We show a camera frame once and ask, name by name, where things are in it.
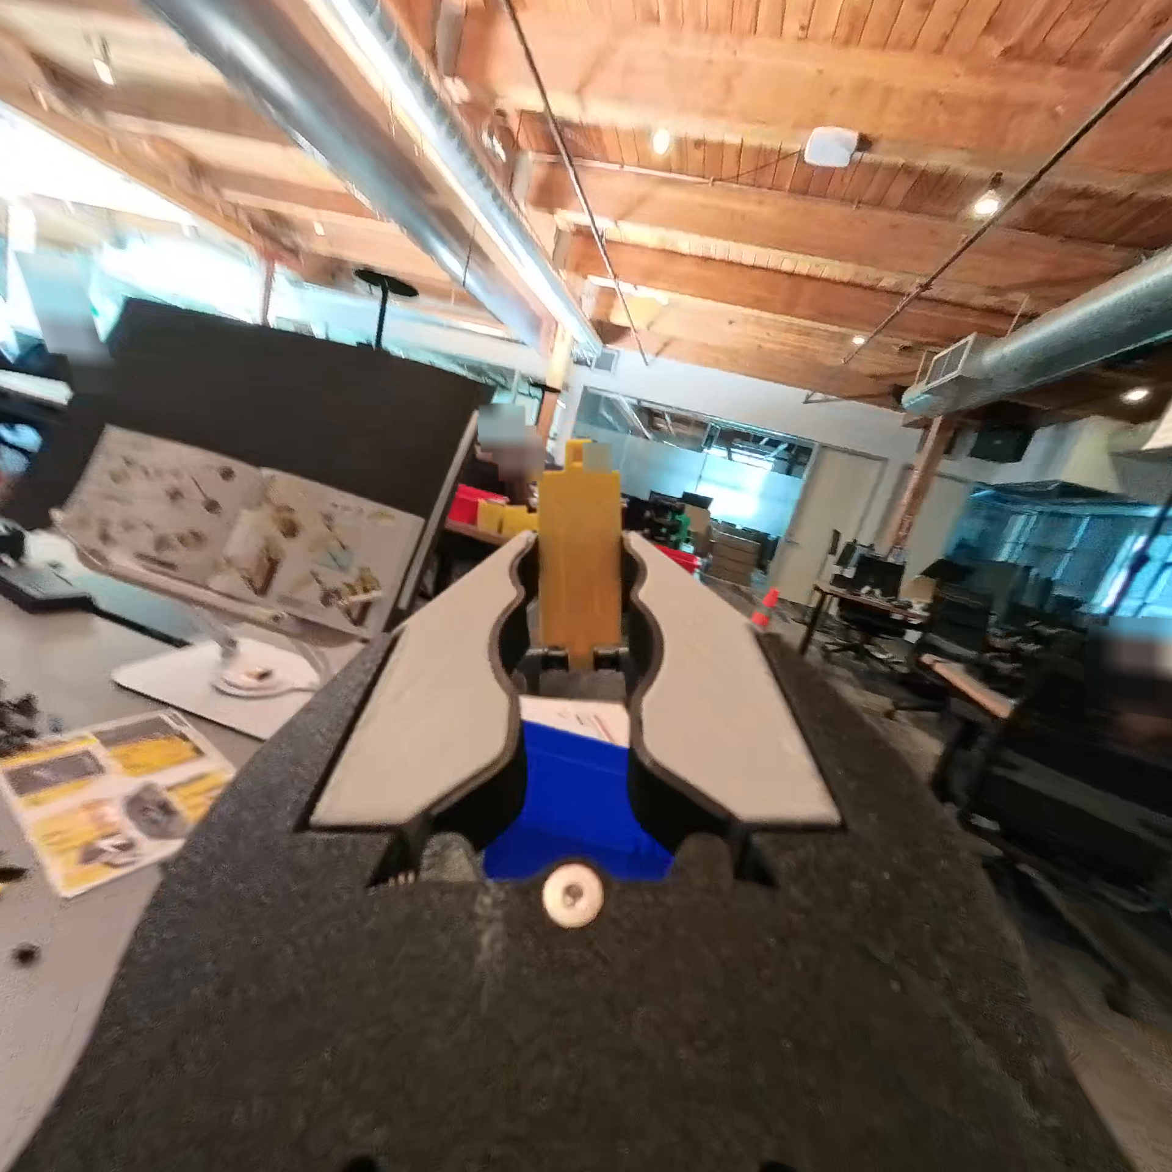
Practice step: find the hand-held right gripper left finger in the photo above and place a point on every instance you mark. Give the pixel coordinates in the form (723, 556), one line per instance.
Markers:
(422, 731)

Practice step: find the black partition panel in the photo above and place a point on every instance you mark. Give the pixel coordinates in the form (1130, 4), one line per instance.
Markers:
(300, 393)

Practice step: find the open instruction booklet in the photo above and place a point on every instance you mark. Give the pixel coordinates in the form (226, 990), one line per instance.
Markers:
(184, 514)

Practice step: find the silver round duct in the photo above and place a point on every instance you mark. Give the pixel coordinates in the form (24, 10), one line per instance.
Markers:
(1081, 318)
(348, 156)

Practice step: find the red storage bin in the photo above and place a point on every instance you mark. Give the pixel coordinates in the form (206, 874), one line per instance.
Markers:
(475, 502)

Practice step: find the yellow curved toy panel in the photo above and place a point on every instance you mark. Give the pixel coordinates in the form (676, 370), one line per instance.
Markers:
(583, 567)

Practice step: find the yellow instruction leaflet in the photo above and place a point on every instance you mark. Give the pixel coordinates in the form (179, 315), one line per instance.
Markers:
(110, 797)

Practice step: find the blue storage bin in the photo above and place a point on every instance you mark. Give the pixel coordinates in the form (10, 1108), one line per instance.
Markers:
(568, 805)

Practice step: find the black lamp pole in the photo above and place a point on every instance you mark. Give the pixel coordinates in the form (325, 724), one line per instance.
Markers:
(385, 278)

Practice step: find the orange traffic cone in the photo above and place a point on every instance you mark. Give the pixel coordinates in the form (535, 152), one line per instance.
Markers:
(766, 610)

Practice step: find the white ceiling access point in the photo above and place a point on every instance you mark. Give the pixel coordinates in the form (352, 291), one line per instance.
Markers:
(831, 148)

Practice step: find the stack of cardboard boxes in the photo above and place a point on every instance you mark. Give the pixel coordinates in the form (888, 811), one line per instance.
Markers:
(732, 547)

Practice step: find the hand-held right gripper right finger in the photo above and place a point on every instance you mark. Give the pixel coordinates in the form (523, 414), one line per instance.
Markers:
(732, 731)

